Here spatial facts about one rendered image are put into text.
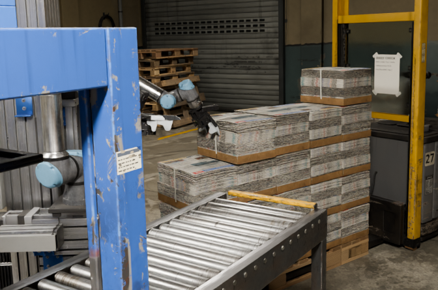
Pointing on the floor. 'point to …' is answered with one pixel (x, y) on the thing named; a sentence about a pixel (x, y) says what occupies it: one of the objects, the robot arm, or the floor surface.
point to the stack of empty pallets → (156, 62)
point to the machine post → (115, 170)
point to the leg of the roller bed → (319, 266)
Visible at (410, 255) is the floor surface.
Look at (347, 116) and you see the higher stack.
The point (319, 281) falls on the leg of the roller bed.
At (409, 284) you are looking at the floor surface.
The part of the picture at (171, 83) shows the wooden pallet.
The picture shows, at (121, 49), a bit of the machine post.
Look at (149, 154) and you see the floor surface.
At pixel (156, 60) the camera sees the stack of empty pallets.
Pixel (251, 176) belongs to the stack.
